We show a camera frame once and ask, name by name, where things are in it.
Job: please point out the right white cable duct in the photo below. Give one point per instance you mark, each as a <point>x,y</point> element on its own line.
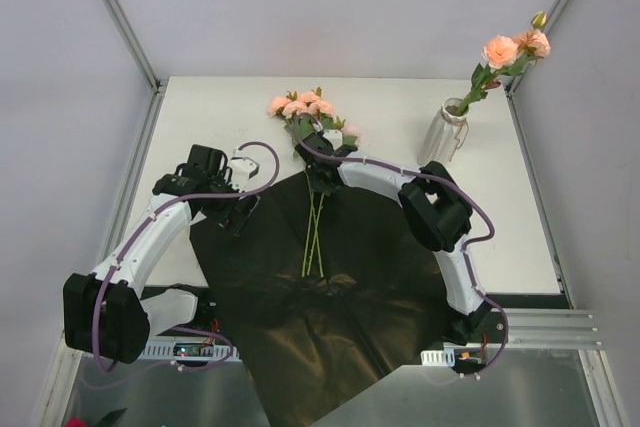
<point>451,357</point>

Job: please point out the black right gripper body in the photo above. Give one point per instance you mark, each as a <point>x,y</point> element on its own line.
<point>323,167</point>

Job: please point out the left white cable duct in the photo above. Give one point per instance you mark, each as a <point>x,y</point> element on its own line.
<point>188,349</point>

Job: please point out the pink rose bouquet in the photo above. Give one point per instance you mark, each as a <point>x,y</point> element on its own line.
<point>300,111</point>

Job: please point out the pale pink rose stem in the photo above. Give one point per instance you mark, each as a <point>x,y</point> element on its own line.
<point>346,137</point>

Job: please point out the black wrapping paper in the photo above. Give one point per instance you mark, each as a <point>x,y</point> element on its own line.
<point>319,315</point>

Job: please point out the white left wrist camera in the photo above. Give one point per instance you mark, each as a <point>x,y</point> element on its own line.
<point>243,169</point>

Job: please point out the left aluminium frame post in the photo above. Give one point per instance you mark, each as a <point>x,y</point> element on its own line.
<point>133,44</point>

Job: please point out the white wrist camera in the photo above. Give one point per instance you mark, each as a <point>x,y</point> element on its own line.
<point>243,169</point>
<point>332,136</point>

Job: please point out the white ribbed ceramic vase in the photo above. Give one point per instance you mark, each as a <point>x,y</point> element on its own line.
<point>445,135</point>

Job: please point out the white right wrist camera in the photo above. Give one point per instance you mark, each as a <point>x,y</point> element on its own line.
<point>332,136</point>

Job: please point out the right aluminium frame post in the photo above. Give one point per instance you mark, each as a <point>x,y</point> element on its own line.
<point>555,17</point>

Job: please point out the aluminium rail right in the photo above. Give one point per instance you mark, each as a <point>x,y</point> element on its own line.
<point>547,329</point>

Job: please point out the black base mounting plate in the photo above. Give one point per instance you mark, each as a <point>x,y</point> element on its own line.
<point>485,326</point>

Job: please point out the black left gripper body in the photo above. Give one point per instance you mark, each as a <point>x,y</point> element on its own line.
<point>236,212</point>

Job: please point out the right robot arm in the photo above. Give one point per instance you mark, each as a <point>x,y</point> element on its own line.
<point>437,211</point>

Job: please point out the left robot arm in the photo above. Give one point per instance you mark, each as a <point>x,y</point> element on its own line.
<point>105,312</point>

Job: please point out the aluminium frame post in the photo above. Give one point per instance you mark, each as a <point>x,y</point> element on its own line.
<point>555,17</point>
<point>133,44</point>

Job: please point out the white cable duct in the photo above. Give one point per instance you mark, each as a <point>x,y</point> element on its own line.
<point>188,349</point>
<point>451,357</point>

